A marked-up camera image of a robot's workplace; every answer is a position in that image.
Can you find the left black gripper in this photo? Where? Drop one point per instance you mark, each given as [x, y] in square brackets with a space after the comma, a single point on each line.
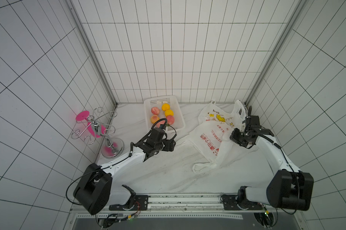
[160, 143]

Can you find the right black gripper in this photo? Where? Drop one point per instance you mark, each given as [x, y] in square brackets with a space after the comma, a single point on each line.
[239, 138]

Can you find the pink peach with green leaf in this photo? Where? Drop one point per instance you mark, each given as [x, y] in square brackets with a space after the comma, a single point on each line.
[170, 120]

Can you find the white bag red lettering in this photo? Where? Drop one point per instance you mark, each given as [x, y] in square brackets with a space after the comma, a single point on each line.
[212, 140]

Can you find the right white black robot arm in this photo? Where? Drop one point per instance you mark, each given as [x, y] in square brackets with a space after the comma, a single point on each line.
[290, 188]

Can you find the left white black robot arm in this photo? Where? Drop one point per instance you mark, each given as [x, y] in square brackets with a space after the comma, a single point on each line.
[95, 185]

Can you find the yellow pink peach front left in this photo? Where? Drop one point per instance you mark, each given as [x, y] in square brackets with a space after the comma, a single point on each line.
[154, 119]

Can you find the pink peach back left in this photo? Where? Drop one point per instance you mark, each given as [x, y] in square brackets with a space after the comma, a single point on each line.
[155, 111]

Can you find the white bag cartoon print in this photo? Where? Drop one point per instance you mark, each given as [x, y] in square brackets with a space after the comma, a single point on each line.
[235, 119]

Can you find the white perforated plastic basket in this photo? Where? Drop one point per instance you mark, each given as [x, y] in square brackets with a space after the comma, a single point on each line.
[179, 123]

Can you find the pink wine glass lower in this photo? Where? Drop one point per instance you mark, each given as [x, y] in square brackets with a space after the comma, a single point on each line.
[96, 129]

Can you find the pink wine glass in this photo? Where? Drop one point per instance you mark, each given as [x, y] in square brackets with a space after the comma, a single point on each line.
[82, 116]
[96, 129]

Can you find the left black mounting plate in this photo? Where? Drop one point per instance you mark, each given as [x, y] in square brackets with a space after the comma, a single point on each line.
[135, 203]

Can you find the black mounting plate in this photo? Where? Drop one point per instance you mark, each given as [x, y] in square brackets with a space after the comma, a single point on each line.
[135, 203]
[232, 203]

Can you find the pink wine glass upper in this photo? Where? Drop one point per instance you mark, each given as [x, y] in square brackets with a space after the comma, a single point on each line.
[82, 116]

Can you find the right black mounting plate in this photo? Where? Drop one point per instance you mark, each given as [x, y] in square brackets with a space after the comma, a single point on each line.
[232, 203]

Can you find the chrome wire glass rack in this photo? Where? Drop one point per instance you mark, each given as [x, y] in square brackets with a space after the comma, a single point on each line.
[111, 146]

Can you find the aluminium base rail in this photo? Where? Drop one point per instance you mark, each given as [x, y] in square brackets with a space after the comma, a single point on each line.
[179, 211]

